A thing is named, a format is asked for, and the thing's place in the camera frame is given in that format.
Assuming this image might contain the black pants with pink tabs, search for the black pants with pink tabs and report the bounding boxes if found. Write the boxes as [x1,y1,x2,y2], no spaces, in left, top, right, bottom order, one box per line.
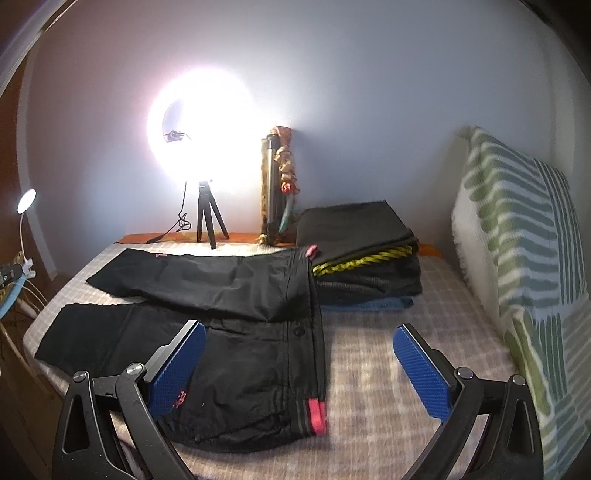
[35,249,327,453]

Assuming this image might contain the orange mattress edge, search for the orange mattress edge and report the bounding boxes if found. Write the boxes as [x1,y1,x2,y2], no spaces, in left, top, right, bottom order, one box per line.
[115,230,445,259]

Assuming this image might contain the folded black garment yellow trim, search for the folded black garment yellow trim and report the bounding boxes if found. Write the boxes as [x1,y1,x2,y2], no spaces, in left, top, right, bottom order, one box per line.
[297,200,423,307]

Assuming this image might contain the green striped white pillow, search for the green striped white pillow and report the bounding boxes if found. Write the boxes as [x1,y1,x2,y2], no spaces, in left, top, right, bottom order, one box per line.
[452,126,590,479]

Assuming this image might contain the blue plastic chair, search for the blue plastic chair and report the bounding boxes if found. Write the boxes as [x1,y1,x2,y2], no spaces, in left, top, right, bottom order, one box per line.
[0,275,27,319]

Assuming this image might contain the black mini tripod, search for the black mini tripod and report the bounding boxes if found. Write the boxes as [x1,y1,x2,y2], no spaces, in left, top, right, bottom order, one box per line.
[197,182,229,250]

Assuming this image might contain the folded metal stand with cloth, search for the folded metal stand with cloth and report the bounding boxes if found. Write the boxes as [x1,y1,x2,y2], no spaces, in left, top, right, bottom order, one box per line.
[259,126,300,246]

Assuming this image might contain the white clip desk lamp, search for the white clip desk lamp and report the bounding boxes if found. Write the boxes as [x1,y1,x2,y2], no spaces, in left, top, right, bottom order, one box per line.
[16,188,37,280]

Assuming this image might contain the black ring light cable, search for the black ring light cable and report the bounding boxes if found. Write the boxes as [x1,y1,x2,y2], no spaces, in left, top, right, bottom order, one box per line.
[146,181,194,245]

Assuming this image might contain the bright ring light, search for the bright ring light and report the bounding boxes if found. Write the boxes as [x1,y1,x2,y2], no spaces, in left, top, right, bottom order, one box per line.
[145,65,290,203]

